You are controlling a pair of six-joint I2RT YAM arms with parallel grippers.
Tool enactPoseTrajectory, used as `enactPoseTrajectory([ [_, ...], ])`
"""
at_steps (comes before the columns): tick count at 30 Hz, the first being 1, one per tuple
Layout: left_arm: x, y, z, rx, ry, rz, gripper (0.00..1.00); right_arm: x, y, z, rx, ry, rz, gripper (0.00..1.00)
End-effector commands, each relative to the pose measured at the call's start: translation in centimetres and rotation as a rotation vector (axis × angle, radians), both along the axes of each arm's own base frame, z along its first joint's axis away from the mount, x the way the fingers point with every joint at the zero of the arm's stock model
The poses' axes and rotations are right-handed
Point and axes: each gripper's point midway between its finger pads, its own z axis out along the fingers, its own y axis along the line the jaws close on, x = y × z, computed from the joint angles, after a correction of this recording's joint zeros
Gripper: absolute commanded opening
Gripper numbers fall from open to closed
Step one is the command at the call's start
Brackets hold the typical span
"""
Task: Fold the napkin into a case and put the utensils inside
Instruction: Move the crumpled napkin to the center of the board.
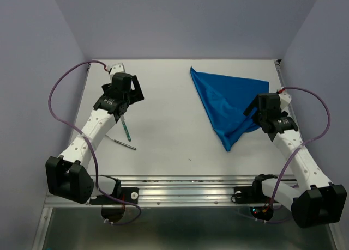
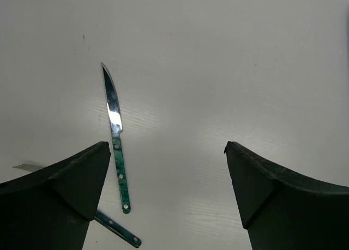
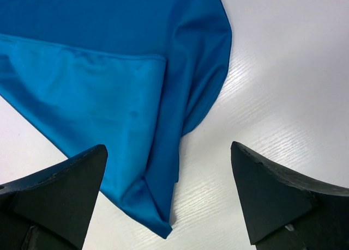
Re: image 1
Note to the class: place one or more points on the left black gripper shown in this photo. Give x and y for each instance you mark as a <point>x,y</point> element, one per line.
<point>136,95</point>

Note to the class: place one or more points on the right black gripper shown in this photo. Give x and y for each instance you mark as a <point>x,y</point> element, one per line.
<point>255,103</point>

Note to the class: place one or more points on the blue cloth napkin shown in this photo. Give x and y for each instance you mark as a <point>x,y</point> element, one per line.
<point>225,98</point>

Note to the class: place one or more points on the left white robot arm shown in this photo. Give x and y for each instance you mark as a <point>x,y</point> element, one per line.
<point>67,175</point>

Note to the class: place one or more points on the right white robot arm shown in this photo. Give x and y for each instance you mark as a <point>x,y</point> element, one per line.
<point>301,187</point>

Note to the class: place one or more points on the silver metal fork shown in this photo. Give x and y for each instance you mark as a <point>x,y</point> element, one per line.
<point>120,143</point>

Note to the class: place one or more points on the green handled knife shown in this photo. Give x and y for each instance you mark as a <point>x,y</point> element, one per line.
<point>125,128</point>

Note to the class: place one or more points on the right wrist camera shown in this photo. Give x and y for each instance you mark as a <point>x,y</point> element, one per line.
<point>285,98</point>

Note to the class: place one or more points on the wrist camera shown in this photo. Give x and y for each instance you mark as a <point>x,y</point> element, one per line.
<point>116,68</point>
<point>285,98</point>

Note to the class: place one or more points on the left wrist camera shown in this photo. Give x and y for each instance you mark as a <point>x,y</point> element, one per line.
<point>116,68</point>

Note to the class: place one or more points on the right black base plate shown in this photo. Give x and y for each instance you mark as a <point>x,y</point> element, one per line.
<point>250,195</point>

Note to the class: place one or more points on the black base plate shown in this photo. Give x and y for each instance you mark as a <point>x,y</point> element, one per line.
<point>250,195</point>
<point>127,194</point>

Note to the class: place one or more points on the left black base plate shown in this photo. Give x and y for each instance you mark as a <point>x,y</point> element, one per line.
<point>127,194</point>

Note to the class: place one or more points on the aluminium rail frame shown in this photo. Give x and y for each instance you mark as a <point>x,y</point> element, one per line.
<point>185,193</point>

